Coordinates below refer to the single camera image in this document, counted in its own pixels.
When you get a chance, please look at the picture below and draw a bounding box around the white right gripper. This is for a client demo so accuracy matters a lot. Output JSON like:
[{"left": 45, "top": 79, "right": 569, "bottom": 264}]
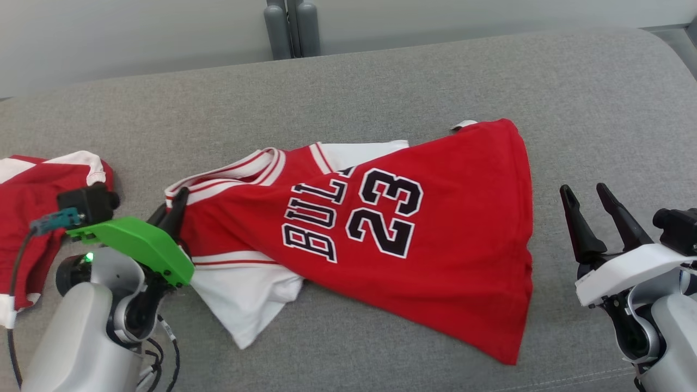
[{"left": 560, "top": 182, "right": 697, "bottom": 307}]

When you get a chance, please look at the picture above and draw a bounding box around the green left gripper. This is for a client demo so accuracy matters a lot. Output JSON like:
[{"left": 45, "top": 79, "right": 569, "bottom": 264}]
[{"left": 66, "top": 187, "right": 195, "bottom": 287}]

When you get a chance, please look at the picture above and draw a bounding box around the red shorts white trim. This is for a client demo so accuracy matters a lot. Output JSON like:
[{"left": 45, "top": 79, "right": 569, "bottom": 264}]
[{"left": 0, "top": 151, "right": 114, "bottom": 329}]

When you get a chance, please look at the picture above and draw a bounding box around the red Bulls 23 jersey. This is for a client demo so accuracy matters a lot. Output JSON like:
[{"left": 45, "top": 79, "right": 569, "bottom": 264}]
[{"left": 164, "top": 118, "right": 534, "bottom": 365}]

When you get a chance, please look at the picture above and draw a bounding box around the teal-plug left camera cable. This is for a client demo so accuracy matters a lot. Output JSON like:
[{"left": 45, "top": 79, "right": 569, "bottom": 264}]
[{"left": 7, "top": 207, "right": 83, "bottom": 388}]

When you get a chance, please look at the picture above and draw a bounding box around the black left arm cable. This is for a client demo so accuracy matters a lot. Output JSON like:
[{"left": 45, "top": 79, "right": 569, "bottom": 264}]
[{"left": 136, "top": 315, "right": 181, "bottom": 392}]

